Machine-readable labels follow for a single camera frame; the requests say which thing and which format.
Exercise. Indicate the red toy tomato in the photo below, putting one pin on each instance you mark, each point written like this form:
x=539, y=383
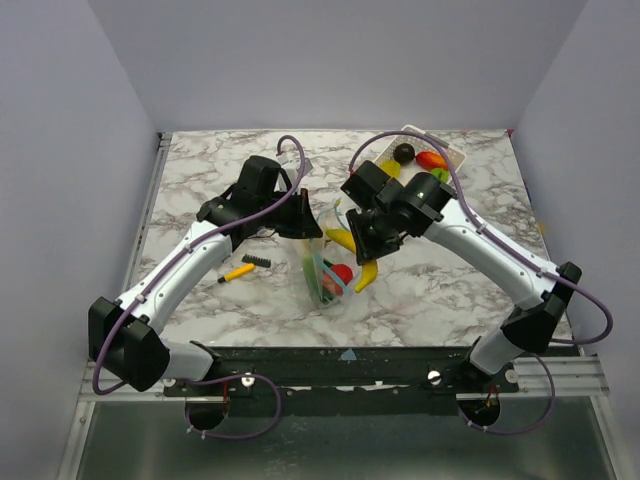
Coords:
x=343, y=272

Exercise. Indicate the yellow toy starfruit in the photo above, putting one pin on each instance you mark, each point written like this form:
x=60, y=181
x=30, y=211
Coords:
x=392, y=168

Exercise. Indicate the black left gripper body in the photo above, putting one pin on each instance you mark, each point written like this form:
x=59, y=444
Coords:
x=275, y=218

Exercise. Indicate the yellow toy banana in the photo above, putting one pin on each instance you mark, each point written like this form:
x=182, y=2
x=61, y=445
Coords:
x=369, y=273

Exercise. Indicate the toy bok choy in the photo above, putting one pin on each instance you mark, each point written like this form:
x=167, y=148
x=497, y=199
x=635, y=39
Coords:
x=319, y=295

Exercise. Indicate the black yellow brush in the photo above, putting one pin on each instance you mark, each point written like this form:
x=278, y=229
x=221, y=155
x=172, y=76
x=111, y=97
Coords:
x=250, y=263

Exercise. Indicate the dark toy avocado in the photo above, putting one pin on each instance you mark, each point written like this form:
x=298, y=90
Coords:
x=404, y=154

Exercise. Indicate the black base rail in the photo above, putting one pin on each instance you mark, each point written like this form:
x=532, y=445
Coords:
x=324, y=381

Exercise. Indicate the green toy pepper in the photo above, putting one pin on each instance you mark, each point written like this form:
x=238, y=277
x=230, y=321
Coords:
x=441, y=174

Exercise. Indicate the clear zip top bag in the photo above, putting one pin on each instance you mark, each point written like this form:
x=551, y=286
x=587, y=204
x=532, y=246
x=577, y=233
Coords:
x=327, y=253

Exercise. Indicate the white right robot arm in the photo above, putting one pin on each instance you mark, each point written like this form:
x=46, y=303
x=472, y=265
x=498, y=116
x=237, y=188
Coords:
x=538, y=288

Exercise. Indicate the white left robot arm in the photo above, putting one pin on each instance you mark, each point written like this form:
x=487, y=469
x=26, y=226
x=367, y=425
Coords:
x=124, y=335

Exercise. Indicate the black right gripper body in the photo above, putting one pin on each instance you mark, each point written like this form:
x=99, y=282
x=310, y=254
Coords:
x=373, y=236

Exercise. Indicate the white perforated plastic basket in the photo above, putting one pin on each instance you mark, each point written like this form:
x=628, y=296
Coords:
x=421, y=141

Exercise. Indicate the yellow toy lemon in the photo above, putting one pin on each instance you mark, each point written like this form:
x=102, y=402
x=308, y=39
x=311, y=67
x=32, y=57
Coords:
x=342, y=237

